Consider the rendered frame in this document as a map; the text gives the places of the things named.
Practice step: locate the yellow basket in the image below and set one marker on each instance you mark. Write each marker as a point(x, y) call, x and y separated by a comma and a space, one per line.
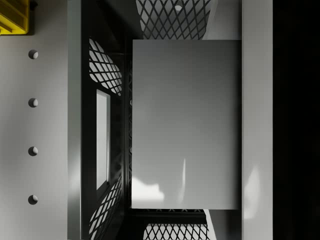
point(12, 15)

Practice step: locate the grey cube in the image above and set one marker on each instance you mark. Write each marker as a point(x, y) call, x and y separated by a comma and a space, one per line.
point(185, 120)

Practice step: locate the dark grey basket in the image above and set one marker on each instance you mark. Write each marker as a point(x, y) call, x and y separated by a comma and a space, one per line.
point(87, 130)

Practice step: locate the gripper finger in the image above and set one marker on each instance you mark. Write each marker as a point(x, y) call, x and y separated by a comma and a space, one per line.
point(225, 225)
point(226, 22)

